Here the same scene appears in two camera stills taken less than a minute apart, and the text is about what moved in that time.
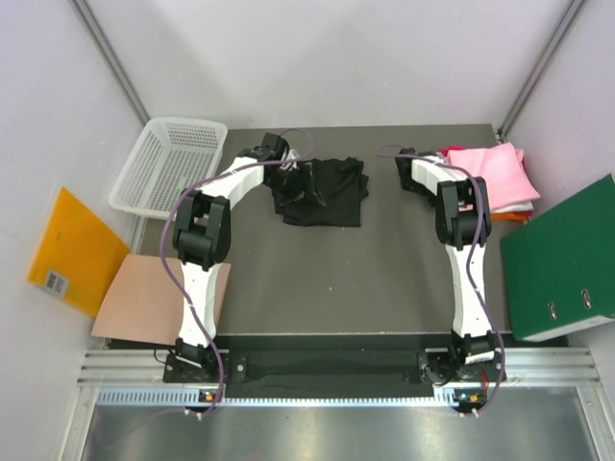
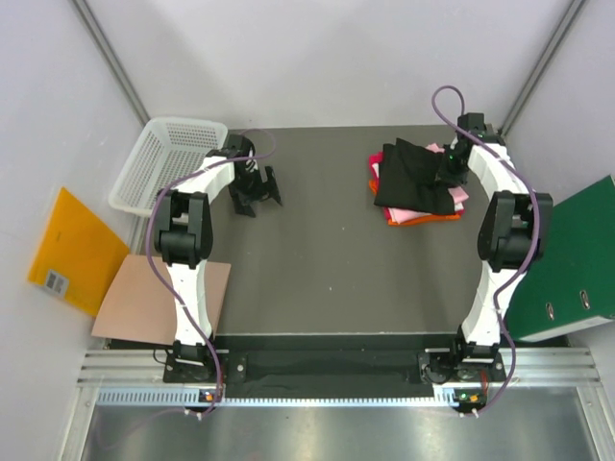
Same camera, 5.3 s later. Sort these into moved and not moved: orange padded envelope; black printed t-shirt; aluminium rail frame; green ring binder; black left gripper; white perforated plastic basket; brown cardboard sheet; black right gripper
Moved: black right gripper; black left gripper; black printed t-shirt
Not moved: green ring binder; white perforated plastic basket; brown cardboard sheet; aluminium rail frame; orange padded envelope
